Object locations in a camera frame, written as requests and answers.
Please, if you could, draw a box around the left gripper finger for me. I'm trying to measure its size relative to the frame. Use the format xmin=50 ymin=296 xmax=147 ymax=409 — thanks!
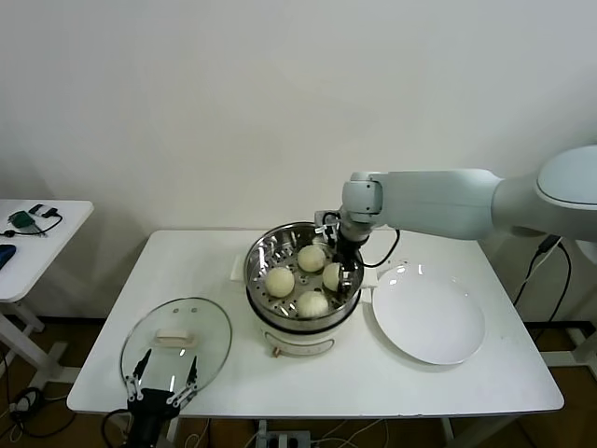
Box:
xmin=165 ymin=355 xmax=200 ymax=406
xmin=124 ymin=350 xmax=153 ymax=403

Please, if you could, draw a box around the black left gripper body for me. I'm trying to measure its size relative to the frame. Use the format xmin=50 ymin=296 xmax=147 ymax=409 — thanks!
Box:
xmin=125 ymin=387 xmax=182 ymax=448

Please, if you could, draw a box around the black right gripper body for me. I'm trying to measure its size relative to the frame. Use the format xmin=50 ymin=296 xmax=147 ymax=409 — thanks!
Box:
xmin=334 ymin=228 xmax=370 ymax=265

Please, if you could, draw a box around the white steamed baozi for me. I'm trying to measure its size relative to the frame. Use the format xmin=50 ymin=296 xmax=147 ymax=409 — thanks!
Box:
xmin=297 ymin=245 xmax=326 ymax=273
xmin=322 ymin=262 xmax=347 ymax=291
xmin=297 ymin=289 xmax=330 ymax=320
xmin=264 ymin=267 xmax=296 ymax=299

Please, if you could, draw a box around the glass lid with white handle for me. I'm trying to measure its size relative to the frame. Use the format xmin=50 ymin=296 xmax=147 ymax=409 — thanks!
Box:
xmin=119 ymin=296 xmax=233 ymax=405

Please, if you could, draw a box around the perforated steel steamer basket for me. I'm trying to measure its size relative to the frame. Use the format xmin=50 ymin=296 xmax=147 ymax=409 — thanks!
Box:
xmin=243 ymin=221 xmax=366 ymax=330

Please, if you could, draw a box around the white electric cooker base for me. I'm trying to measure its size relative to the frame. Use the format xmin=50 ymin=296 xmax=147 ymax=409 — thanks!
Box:
xmin=230 ymin=255 xmax=379 ymax=359

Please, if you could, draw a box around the white round plate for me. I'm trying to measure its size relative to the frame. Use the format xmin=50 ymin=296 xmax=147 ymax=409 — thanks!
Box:
xmin=371 ymin=262 xmax=486 ymax=366

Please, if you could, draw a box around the white power strip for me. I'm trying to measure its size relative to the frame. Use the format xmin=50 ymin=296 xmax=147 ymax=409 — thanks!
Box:
xmin=254 ymin=431 xmax=312 ymax=448

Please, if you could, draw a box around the white side table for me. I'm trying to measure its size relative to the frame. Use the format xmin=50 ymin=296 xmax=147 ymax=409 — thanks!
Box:
xmin=0 ymin=199 xmax=95 ymax=389

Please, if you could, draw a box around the green circuit board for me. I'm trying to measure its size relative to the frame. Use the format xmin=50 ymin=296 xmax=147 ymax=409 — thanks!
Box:
xmin=7 ymin=210 xmax=38 ymax=232

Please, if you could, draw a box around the white shelf stand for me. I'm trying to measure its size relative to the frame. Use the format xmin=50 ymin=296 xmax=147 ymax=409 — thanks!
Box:
xmin=531 ymin=321 xmax=590 ymax=370

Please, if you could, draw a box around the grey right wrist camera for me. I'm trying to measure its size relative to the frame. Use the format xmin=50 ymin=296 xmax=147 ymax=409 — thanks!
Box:
xmin=313 ymin=209 xmax=340 ymax=237

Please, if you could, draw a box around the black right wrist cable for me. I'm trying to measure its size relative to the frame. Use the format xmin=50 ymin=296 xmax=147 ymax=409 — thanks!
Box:
xmin=361 ymin=227 xmax=401 ymax=270

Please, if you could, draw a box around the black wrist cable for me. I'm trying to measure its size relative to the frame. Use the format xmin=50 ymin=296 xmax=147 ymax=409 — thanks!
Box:
xmin=361 ymin=227 xmax=401 ymax=270
xmin=102 ymin=409 xmax=132 ymax=444

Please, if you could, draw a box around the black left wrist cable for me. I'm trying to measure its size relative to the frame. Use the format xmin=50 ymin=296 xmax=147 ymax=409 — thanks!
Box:
xmin=102 ymin=409 xmax=132 ymax=444

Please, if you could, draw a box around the black floor cable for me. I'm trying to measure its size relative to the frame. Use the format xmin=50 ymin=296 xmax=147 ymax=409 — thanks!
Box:
xmin=0 ymin=344 xmax=78 ymax=440

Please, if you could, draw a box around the thin black cable with plug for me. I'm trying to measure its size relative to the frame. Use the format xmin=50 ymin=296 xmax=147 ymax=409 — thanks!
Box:
xmin=0 ymin=207 xmax=65 ymax=240

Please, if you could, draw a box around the black power adapter cable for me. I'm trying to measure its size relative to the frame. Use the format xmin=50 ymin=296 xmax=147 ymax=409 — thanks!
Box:
xmin=512 ymin=235 xmax=573 ymax=323

